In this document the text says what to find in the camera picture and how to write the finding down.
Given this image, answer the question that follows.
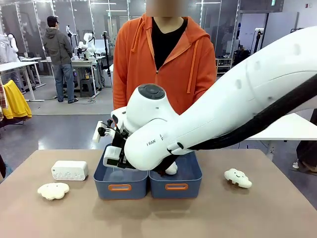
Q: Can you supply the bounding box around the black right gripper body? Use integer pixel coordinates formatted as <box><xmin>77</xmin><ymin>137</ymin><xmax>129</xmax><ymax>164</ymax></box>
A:
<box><xmin>110</xmin><ymin>128</ymin><xmax>130</xmax><ymax>150</ymax></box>

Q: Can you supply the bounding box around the white digital clock with dots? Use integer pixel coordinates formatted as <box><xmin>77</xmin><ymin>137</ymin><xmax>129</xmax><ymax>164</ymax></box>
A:
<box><xmin>51</xmin><ymin>160</ymin><xmax>89</xmax><ymax>181</ymax></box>

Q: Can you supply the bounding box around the white rounded item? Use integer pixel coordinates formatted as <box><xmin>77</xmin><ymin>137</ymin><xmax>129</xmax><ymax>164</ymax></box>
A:
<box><xmin>165</xmin><ymin>160</ymin><xmax>179</xmax><ymax>176</ymax></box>

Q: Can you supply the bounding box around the grey step stool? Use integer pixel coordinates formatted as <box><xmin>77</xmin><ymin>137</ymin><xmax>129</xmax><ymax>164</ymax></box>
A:
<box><xmin>79</xmin><ymin>79</ymin><xmax>96</xmax><ymax>98</ymax></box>

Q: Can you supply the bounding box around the person in orange hoodie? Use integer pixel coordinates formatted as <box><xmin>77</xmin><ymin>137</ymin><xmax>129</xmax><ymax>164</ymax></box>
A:
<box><xmin>112</xmin><ymin>9</ymin><xmax>217</xmax><ymax>117</ymax></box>

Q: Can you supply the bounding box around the cream cloud-shaped lamp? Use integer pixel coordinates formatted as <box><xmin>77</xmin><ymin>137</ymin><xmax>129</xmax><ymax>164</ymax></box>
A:
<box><xmin>37</xmin><ymin>182</ymin><xmax>70</xmax><ymax>201</ymax></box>

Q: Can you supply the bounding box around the grey workbench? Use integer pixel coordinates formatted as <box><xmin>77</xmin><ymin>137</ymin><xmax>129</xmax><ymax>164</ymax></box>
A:
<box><xmin>40</xmin><ymin>55</ymin><xmax>105</xmax><ymax>98</ymax></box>

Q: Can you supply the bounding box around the black tripod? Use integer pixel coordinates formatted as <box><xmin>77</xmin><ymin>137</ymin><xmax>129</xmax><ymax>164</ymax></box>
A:
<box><xmin>102</xmin><ymin>31</ymin><xmax>112</xmax><ymax>76</ymax></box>

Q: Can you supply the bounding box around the man in grey hoodie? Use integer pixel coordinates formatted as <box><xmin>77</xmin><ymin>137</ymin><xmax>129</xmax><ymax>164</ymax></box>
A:
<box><xmin>43</xmin><ymin>15</ymin><xmax>80</xmax><ymax>104</ymax></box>

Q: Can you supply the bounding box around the yellow jacket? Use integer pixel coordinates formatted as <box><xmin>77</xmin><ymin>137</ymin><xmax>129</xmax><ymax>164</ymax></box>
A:
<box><xmin>1</xmin><ymin>79</ymin><xmax>33</xmax><ymax>120</ymax></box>

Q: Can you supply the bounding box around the white cloud lamp with face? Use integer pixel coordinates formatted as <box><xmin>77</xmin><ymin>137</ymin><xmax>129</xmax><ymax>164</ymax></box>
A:
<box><xmin>224</xmin><ymin>168</ymin><xmax>253</xmax><ymax>188</ymax></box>

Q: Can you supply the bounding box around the white desk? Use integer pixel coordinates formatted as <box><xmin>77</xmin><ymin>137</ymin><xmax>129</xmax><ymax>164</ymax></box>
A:
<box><xmin>0</xmin><ymin>61</ymin><xmax>46</xmax><ymax>103</ymax></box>

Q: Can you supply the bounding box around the white table with grey legs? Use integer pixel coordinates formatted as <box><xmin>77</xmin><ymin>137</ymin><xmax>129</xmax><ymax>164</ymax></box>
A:
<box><xmin>244</xmin><ymin>113</ymin><xmax>317</xmax><ymax>155</ymax></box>

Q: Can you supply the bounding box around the light stand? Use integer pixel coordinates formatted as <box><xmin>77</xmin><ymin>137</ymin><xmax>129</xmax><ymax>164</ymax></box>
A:
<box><xmin>254</xmin><ymin>27</ymin><xmax>264</xmax><ymax>55</ymax></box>

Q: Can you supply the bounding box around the seated person in dark clothes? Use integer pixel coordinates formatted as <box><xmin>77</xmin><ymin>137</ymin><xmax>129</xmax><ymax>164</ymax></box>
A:
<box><xmin>292</xmin><ymin>139</ymin><xmax>317</xmax><ymax>174</ymax></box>

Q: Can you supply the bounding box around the blue basket with orange handle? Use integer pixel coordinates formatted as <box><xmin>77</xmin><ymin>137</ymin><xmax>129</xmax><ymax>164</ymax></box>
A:
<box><xmin>93</xmin><ymin>143</ymin><xmax>149</xmax><ymax>200</ymax></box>
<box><xmin>148</xmin><ymin>151</ymin><xmax>203</xmax><ymax>199</ymax></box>

